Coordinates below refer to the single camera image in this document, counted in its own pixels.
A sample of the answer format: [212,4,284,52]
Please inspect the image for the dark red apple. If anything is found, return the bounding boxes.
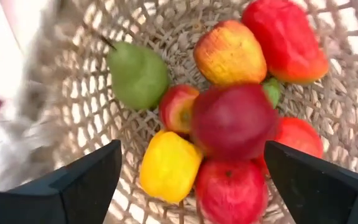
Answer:
[190,83,280,162]

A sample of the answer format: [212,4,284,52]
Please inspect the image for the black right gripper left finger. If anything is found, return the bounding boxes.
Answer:
[0,139,123,224]

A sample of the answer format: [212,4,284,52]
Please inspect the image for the small red-yellow peach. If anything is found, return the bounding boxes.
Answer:
[158,83,201,135]

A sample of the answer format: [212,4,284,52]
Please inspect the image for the green pear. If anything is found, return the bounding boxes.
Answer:
[106,40,171,111]

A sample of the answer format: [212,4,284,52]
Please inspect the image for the orange-red mango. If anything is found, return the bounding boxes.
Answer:
[193,19,268,87]

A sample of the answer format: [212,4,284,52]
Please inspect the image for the yellow bell pepper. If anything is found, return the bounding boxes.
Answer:
[139,129,204,205]

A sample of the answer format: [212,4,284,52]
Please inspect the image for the woven straw basket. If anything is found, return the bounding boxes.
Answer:
[20,0,358,224]

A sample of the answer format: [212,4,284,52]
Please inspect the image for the light green fruit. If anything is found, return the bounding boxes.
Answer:
[262,77,282,109]

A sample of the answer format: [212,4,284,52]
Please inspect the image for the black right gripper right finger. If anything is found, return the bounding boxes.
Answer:
[264,139,358,224]

